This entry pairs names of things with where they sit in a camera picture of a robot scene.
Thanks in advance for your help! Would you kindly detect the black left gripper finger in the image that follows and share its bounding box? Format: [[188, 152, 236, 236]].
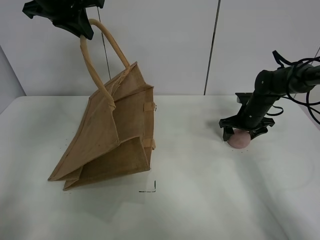
[[66, 21, 94, 40]]

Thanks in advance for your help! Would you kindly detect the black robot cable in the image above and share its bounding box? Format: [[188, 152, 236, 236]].
[[271, 49, 320, 126]]

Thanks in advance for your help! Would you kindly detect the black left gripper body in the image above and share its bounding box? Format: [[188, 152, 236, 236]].
[[22, 0, 105, 27]]

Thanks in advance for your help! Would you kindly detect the pink peach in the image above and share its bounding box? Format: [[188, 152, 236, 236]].
[[227, 129, 251, 149]]

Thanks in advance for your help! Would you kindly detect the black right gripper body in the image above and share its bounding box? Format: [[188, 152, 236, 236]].
[[219, 116, 275, 132]]

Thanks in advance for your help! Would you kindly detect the brown linen tote bag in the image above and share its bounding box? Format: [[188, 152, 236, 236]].
[[48, 19, 156, 191]]

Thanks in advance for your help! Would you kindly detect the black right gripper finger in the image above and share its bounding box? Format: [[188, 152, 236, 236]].
[[222, 127, 235, 142], [248, 127, 268, 140]]

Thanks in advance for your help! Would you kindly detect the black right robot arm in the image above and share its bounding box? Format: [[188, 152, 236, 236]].
[[219, 64, 320, 142]]

